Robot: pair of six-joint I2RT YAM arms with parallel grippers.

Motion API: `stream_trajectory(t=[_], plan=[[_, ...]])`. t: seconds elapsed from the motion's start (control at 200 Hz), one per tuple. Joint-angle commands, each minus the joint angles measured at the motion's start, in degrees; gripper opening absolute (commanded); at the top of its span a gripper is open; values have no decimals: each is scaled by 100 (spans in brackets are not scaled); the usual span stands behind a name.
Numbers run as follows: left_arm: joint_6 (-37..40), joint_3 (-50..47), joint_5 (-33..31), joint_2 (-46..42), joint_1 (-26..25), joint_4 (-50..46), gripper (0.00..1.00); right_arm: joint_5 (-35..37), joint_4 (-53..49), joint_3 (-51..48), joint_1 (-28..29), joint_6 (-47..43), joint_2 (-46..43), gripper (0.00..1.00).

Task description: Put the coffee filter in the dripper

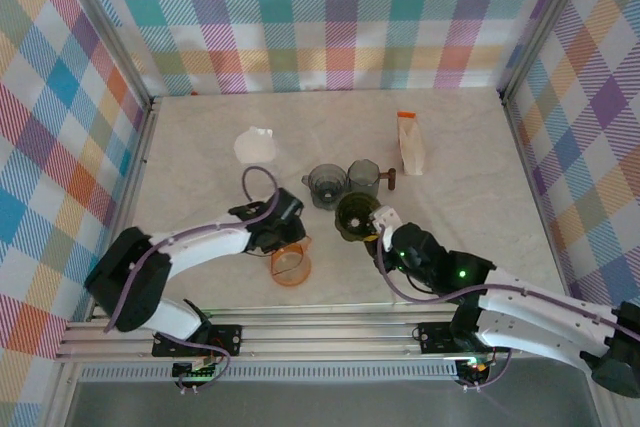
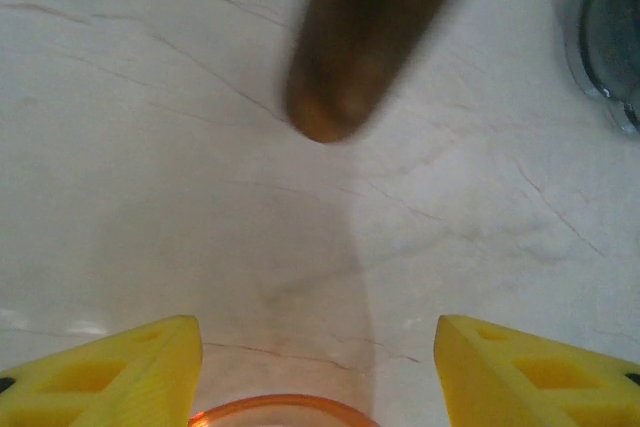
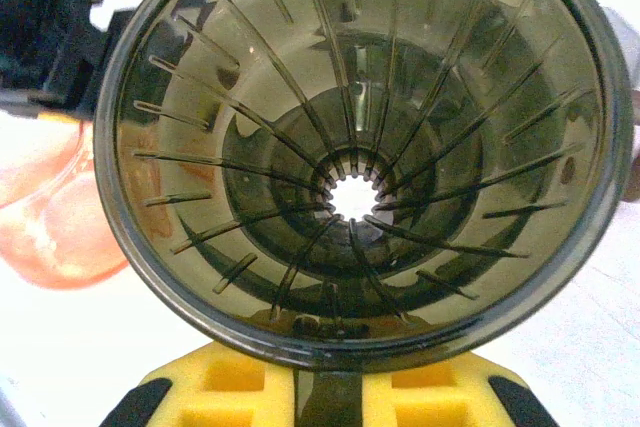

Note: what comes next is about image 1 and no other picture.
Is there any grey server with wooden handle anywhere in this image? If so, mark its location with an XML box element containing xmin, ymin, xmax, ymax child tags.
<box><xmin>346</xmin><ymin>158</ymin><xmax>398</xmax><ymax>197</ymax></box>

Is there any aluminium mounting rail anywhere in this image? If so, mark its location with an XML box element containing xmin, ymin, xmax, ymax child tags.
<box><xmin>53</xmin><ymin>302</ymin><xmax>610</xmax><ymax>364</ymax></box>

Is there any left controller circuit board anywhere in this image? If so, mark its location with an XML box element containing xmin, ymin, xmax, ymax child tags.
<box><xmin>171</xmin><ymin>356</ymin><xmax>222</xmax><ymax>382</ymax></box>

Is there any coffee filter bag orange top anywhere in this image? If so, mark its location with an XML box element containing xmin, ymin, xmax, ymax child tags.
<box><xmin>395</xmin><ymin>110</ymin><xmax>428</xmax><ymax>177</ymax></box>

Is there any right controller circuit board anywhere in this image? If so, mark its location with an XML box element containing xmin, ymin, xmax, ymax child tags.
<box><xmin>457</xmin><ymin>356</ymin><xmax>494</xmax><ymax>386</ymax></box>

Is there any aluminium side rail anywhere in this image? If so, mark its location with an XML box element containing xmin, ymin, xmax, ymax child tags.
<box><xmin>501</xmin><ymin>89</ymin><xmax>575</xmax><ymax>316</ymax></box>
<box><xmin>112</xmin><ymin>95</ymin><xmax>164</xmax><ymax>248</ymax></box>

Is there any white paper coffee filter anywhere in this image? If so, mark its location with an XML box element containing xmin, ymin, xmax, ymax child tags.
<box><xmin>233</xmin><ymin>125</ymin><xmax>279</xmax><ymax>166</ymax></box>

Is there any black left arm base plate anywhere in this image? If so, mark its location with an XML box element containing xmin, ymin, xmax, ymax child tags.
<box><xmin>151</xmin><ymin>323</ymin><xmax>244</xmax><ymax>359</ymax></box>

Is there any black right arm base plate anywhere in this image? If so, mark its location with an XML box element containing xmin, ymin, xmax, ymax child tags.
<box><xmin>416</xmin><ymin>320</ymin><xmax>512</xmax><ymax>355</ymax></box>

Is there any olive transparent coffee dripper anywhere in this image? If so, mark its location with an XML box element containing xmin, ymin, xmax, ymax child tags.
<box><xmin>333</xmin><ymin>190</ymin><xmax>382</xmax><ymax>244</ymax></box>

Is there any controller circuit board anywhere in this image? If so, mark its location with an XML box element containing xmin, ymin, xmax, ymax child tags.
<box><xmin>457</xmin><ymin>356</ymin><xmax>494</xmax><ymax>386</ymax></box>
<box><xmin>171</xmin><ymin>356</ymin><xmax>222</xmax><ymax>382</ymax></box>

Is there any grey transparent coffee dripper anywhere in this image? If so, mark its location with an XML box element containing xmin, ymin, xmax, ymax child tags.
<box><xmin>301</xmin><ymin>162</ymin><xmax>349</xmax><ymax>211</ymax></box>

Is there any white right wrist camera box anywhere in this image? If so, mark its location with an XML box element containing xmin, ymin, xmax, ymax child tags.
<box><xmin>368</xmin><ymin>205</ymin><xmax>402</xmax><ymax>241</ymax></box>

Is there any grey slotted cable duct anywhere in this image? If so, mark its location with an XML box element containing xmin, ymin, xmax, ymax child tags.
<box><xmin>79</xmin><ymin>364</ymin><xmax>459</xmax><ymax>383</ymax></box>

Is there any aluminium frame post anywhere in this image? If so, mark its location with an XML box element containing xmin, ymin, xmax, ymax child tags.
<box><xmin>498</xmin><ymin>0</ymin><xmax>597</xmax><ymax>101</ymax></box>
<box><xmin>53</xmin><ymin>0</ymin><xmax>154</xmax><ymax>107</ymax></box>

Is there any orange transparent coffee server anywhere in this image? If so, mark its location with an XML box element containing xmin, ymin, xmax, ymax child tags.
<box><xmin>269</xmin><ymin>240</ymin><xmax>314</xmax><ymax>289</ymax></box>

